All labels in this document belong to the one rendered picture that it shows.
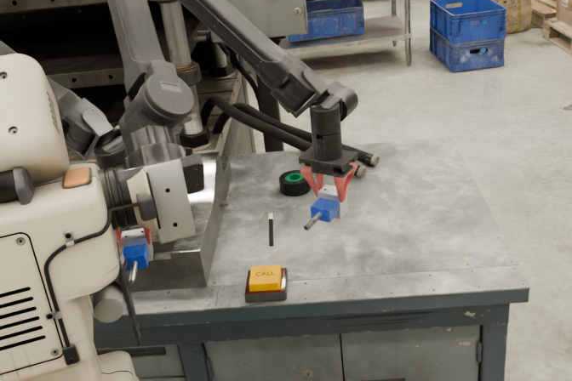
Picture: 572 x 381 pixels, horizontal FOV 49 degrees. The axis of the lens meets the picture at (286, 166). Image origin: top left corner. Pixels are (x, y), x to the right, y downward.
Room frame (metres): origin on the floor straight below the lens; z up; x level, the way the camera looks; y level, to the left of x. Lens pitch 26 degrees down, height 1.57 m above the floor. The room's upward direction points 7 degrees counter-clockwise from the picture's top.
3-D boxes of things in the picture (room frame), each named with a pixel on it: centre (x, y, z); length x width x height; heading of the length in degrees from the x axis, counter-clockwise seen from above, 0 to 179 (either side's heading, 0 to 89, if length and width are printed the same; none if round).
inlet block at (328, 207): (1.09, -0.06, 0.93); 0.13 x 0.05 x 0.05; 146
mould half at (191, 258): (1.32, 0.30, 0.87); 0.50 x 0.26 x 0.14; 176
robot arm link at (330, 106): (1.12, -0.09, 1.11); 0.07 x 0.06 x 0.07; 149
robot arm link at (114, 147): (1.02, 0.30, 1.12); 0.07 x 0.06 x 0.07; 147
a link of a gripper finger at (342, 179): (1.11, -0.09, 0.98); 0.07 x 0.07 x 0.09; 56
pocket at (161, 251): (1.09, 0.27, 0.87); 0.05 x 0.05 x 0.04; 86
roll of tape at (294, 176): (1.43, -0.02, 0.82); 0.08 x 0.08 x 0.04
